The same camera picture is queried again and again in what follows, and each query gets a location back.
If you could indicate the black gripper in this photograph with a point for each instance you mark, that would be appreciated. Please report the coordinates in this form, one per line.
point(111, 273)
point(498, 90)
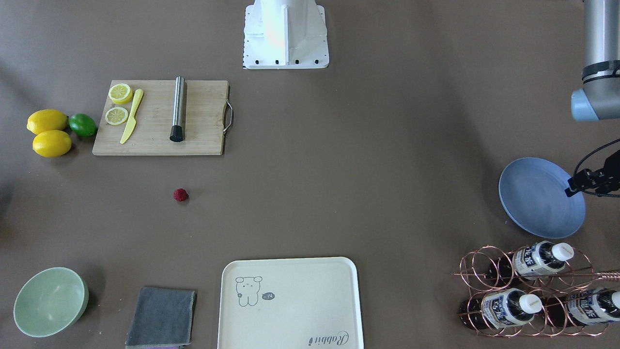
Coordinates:
point(592, 179)

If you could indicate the blue round plate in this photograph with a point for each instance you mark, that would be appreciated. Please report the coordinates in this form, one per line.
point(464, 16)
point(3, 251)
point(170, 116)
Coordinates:
point(532, 193)

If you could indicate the red strawberry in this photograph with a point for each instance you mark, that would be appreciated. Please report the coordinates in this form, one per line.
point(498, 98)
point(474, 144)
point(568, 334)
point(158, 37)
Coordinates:
point(180, 195)

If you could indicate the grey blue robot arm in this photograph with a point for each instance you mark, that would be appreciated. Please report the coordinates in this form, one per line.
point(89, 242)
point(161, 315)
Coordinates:
point(598, 99)

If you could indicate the tea bottle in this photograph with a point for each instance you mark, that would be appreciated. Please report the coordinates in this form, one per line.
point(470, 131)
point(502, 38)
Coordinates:
point(593, 307)
point(535, 261)
point(499, 310)

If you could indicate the tea bottle front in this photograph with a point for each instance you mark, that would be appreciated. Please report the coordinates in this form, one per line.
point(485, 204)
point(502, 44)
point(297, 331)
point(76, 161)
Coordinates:
point(499, 310)

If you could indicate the cream rabbit tray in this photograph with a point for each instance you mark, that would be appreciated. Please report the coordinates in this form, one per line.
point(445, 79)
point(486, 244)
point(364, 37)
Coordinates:
point(292, 303)

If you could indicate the wooden cutting board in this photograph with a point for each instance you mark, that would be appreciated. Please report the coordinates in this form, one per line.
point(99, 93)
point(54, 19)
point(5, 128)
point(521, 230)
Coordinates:
point(205, 120)

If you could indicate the steel muddler black tip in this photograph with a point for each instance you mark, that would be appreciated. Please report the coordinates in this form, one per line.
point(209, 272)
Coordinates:
point(177, 133)

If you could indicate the grey folded cloth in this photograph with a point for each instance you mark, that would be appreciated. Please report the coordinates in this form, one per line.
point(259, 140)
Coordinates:
point(163, 319)

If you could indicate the yellow plastic knife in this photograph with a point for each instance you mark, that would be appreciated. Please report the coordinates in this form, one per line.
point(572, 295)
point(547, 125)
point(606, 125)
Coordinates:
point(131, 122)

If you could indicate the lemon half lower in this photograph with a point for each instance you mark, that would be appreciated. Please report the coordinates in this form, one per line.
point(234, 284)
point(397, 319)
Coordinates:
point(120, 93)

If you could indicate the lemon half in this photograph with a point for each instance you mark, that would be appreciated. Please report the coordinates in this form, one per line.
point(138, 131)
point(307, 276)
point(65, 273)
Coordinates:
point(120, 93)
point(116, 116)

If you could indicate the lemon half upper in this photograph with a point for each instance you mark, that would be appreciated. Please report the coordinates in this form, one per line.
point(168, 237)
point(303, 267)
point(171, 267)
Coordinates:
point(116, 116)

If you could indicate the green lime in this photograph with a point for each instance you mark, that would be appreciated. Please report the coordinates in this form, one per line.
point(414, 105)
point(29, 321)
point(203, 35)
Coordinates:
point(82, 125)

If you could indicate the yellow lemon lower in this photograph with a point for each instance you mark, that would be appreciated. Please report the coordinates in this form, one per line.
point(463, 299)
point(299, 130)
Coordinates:
point(52, 143)

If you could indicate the yellow lemon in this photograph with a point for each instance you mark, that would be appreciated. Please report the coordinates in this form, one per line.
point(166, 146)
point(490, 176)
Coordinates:
point(45, 120)
point(52, 143)

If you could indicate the yellow lemon upper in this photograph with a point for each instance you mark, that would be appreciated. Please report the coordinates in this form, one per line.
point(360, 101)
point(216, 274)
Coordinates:
point(45, 120)

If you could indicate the green bowl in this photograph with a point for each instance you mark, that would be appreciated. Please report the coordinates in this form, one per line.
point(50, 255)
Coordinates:
point(50, 302)

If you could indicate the copper wire bottle rack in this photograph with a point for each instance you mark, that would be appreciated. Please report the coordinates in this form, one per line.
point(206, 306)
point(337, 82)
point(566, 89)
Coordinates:
point(579, 275)

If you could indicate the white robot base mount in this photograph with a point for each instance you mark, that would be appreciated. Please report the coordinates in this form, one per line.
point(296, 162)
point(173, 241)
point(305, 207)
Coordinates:
point(285, 34)

